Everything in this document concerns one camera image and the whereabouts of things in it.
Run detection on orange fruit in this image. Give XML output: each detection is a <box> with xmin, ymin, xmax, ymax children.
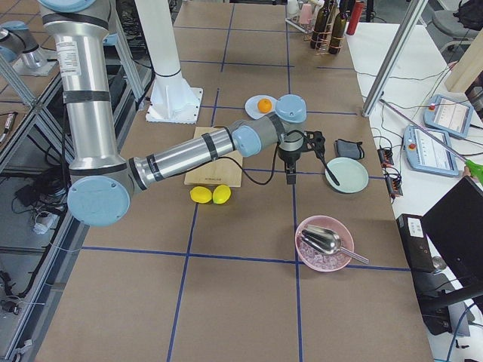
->
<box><xmin>257</xmin><ymin>98</ymin><xmax>272</xmax><ymax>114</ymax></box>

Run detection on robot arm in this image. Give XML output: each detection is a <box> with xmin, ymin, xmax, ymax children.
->
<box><xmin>39</xmin><ymin>1</ymin><xmax>306</xmax><ymax>226</ymax></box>

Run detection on metal ice scoop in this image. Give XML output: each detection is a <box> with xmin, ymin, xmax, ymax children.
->
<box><xmin>301</xmin><ymin>225</ymin><xmax>369</xmax><ymax>264</ymax></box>

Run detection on black computer monitor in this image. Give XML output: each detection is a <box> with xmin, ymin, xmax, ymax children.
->
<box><xmin>421</xmin><ymin>176</ymin><xmax>482</xmax><ymax>285</ymax></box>

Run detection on yellow lemon near edge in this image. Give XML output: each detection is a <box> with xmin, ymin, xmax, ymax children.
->
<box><xmin>189</xmin><ymin>186</ymin><xmax>212</xmax><ymax>204</ymax></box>

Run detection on aluminium frame post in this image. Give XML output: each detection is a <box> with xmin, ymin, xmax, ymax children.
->
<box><xmin>361</xmin><ymin>0</ymin><xmax>429</xmax><ymax>118</ymax></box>

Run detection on yellow lemon upper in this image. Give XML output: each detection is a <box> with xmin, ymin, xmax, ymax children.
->
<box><xmin>212</xmin><ymin>185</ymin><xmax>232</xmax><ymax>204</ymax></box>

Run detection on pink bowl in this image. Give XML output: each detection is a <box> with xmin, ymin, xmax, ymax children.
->
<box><xmin>295</xmin><ymin>215</ymin><xmax>354</xmax><ymax>272</ymax></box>

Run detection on red cylinder bottle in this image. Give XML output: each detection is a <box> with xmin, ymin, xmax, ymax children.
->
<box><xmin>346</xmin><ymin>0</ymin><xmax>365</xmax><ymax>35</ymax></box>

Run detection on light green plate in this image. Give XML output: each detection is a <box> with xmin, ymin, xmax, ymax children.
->
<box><xmin>326</xmin><ymin>157</ymin><xmax>369</xmax><ymax>194</ymax></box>

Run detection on bamboo cutting board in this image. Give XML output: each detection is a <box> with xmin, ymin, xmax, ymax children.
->
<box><xmin>183</xmin><ymin>126</ymin><xmax>245</xmax><ymax>189</ymax></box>

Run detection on teach pendant near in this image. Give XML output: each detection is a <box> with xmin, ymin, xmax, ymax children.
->
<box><xmin>403</xmin><ymin>125</ymin><xmax>459</xmax><ymax>177</ymax></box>

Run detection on clear ice cubes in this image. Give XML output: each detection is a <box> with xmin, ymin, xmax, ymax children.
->
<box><xmin>297</xmin><ymin>241</ymin><xmax>351</xmax><ymax>272</ymax></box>

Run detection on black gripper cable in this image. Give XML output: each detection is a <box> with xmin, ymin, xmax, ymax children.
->
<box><xmin>218</xmin><ymin>130</ymin><xmax>341</xmax><ymax>186</ymax></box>

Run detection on grey folded cloth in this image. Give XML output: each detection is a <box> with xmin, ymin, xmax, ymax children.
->
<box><xmin>334</xmin><ymin>139</ymin><xmax>365</xmax><ymax>160</ymax></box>

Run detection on pink cup on rack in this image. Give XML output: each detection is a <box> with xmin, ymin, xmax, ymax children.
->
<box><xmin>299</xmin><ymin>3</ymin><xmax>312</xmax><ymax>25</ymax></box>

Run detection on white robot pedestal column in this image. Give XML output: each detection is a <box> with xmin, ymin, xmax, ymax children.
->
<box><xmin>135</xmin><ymin>0</ymin><xmax>203</xmax><ymax>124</ymax></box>

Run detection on light blue plate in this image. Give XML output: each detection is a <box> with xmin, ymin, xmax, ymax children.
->
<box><xmin>245</xmin><ymin>95</ymin><xmax>278</xmax><ymax>119</ymax></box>

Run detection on teach pendant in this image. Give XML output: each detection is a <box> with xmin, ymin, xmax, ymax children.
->
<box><xmin>403</xmin><ymin>125</ymin><xmax>459</xmax><ymax>177</ymax></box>
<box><xmin>423</xmin><ymin>94</ymin><xmax>474</xmax><ymax>139</ymax></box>

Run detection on copper wire bottle rack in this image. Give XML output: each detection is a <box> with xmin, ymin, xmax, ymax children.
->
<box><xmin>305</xmin><ymin>1</ymin><xmax>340</xmax><ymax>55</ymax></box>

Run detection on dark green wine bottle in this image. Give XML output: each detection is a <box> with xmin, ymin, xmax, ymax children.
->
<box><xmin>328</xmin><ymin>0</ymin><xmax>348</xmax><ymax>55</ymax></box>

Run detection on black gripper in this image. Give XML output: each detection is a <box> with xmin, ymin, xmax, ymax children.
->
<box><xmin>278</xmin><ymin>148</ymin><xmax>302</xmax><ymax>185</ymax></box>

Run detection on teach pendant far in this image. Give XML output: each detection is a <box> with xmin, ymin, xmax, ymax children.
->
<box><xmin>423</xmin><ymin>94</ymin><xmax>474</xmax><ymax>139</ymax></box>

